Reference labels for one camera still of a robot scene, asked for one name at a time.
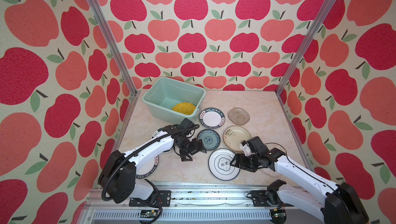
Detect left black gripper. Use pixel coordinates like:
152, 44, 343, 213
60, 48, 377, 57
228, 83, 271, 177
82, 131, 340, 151
177, 136, 208, 161

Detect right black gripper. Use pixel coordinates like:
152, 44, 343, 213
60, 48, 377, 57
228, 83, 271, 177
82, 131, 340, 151
228, 153, 259, 173

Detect white plate black quatrefoil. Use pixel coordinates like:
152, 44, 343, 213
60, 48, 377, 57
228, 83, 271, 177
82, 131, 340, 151
208, 149, 240, 181

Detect white plate red-green lettered rim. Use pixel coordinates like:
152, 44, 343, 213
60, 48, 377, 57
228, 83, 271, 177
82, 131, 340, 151
199, 107, 225, 129

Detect yellow dotted scalloped plate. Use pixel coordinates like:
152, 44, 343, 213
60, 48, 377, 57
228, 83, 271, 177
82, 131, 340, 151
172, 102, 196, 115

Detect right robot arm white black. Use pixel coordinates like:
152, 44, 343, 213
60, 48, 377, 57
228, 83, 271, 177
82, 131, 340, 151
230, 136, 369, 224

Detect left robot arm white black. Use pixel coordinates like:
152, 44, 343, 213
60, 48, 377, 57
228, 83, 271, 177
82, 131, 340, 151
98, 118, 206, 205

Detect mint green plastic bin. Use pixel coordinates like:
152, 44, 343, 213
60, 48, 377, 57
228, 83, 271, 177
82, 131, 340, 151
142, 77, 206, 124

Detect teal patterned small plate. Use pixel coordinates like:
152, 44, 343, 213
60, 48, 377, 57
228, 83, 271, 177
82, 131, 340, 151
197, 129, 221, 151

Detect clear glass textured plate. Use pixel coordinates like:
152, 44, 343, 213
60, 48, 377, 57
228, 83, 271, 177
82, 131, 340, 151
258, 162, 279, 178

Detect cream plate with plant drawing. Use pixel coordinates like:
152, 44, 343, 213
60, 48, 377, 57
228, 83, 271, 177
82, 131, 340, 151
223, 126, 252, 152

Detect white plate dark green rim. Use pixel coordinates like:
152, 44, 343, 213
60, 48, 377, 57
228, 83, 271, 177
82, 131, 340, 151
152, 128, 174, 154

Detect white plate lettered rim front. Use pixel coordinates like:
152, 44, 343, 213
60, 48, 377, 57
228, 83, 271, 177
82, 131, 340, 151
135, 156, 159, 179

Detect brown speckled square plate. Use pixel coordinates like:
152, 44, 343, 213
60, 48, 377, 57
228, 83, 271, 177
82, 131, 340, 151
227, 107, 250, 126

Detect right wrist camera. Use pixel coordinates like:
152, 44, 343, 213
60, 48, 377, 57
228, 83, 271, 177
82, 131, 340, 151
240, 141, 252, 157

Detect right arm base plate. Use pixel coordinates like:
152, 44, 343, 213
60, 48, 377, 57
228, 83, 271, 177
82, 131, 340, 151
246, 190, 292, 207

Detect aluminium front rail frame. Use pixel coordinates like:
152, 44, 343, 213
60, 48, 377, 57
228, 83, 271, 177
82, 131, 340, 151
75, 180, 347, 224

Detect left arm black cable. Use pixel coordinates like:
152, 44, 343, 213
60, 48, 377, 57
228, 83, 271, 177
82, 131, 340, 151
101, 123, 201, 202

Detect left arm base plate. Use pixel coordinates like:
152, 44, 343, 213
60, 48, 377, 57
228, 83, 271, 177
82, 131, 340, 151
129, 191, 172, 207

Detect left aluminium corner post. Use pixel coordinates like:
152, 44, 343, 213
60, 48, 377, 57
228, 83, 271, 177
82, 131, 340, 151
87, 0, 138, 97

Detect aluminium corner post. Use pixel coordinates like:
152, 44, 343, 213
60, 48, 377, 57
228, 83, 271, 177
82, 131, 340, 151
275, 0, 337, 98
87, 0, 138, 97

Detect right aluminium corner post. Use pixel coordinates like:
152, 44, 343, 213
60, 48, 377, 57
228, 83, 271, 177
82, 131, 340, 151
275, 0, 337, 98

